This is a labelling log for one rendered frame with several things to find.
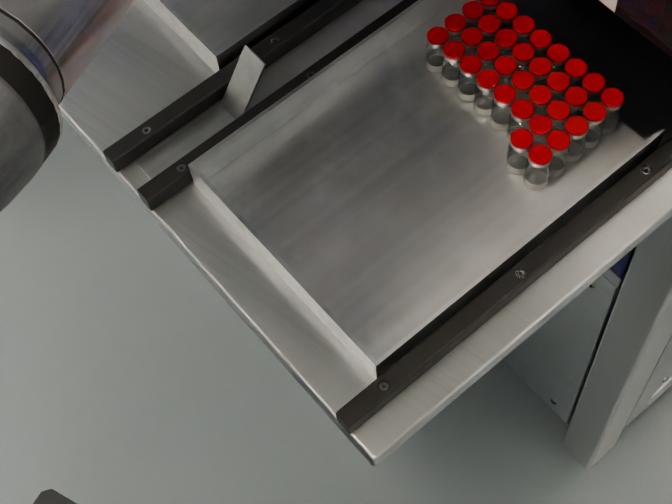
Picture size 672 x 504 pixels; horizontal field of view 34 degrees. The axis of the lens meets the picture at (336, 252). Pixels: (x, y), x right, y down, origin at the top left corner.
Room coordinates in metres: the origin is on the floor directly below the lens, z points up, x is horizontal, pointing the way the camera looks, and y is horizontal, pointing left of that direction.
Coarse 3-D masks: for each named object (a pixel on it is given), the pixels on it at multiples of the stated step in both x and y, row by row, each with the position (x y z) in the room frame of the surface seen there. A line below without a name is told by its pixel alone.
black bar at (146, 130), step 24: (336, 0) 0.73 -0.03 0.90; (360, 0) 0.74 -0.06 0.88; (288, 24) 0.71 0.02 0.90; (312, 24) 0.71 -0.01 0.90; (264, 48) 0.69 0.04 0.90; (288, 48) 0.69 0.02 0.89; (216, 72) 0.67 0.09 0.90; (192, 96) 0.64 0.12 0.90; (216, 96) 0.64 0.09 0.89; (168, 120) 0.62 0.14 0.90; (120, 144) 0.60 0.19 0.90; (144, 144) 0.60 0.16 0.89; (120, 168) 0.58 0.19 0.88
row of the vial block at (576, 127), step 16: (448, 16) 0.67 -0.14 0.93; (448, 32) 0.66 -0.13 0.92; (464, 32) 0.65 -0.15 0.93; (480, 32) 0.65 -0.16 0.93; (480, 48) 0.63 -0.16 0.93; (496, 48) 0.63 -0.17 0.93; (496, 64) 0.61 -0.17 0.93; (512, 64) 0.61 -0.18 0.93; (512, 80) 0.59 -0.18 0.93; (528, 80) 0.59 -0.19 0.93; (528, 96) 0.58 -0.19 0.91; (544, 96) 0.57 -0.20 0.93; (544, 112) 0.56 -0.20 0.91; (560, 112) 0.55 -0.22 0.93; (560, 128) 0.54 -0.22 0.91; (576, 128) 0.53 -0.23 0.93; (576, 144) 0.52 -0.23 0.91; (576, 160) 0.52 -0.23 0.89
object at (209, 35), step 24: (144, 0) 0.78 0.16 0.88; (168, 0) 0.78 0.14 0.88; (192, 0) 0.77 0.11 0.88; (216, 0) 0.77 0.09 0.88; (240, 0) 0.77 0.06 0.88; (264, 0) 0.76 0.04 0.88; (288, 0) 0.76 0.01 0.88; (312, 0) 0.74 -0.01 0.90; (168, 24) 0.75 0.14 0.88; (192, 24) 0.74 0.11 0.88; (216, 24) 0.74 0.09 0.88; (240, 24) 0.74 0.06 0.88; (264, 24) 0.71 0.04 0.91; (192, 48) 0.71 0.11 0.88; (216, 48) 0.71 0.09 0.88; (240, 48) 0.69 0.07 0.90
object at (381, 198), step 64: (448, 0) 0.72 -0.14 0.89; (384, 64) 0.66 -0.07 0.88; (256, 128) 0.59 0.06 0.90; (320, 128) 0.60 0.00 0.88; (384, 128) 0.59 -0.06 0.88; (448, 128) 0.58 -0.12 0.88; (256, 192) 0.54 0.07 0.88; (320, 192) 0.53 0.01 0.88; (384, 192) 0.52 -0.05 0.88; (448, 192) 0.51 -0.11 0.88; (512, 192) 0.50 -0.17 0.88; (576, 192) 0.49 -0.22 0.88; (320, 256) 0.46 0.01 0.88; (384, 256) 0.45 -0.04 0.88; (448, 256) 0.44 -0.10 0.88; (512, 256) 0.42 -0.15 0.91; (384, 320) 0.39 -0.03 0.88
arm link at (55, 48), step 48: (0, 0) 0.36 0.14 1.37; (48, 0) 0.37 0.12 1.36; (96, 0) 0.38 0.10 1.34; (0, 48) 0.33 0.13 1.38; (48, 48) 0.34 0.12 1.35; (96, 48) 0.37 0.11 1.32; (0, 96) 0.31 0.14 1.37; (48, 96) 0.32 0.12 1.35; (0, 144) 0.29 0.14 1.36; (48, 144) 0.30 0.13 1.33; (0, 192) 0.28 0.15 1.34
